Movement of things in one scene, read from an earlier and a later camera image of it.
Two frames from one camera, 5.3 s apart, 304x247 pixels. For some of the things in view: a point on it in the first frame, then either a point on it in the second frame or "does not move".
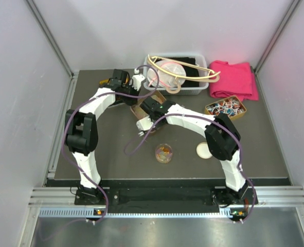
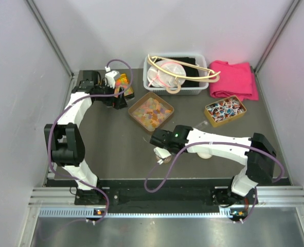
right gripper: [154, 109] → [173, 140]
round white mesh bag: [156, 76] does not move
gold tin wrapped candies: [232, 106] does not move
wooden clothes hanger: [213, 78] does not move
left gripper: [129, 102] → [120, 102]
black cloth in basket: [190, 70] does not move
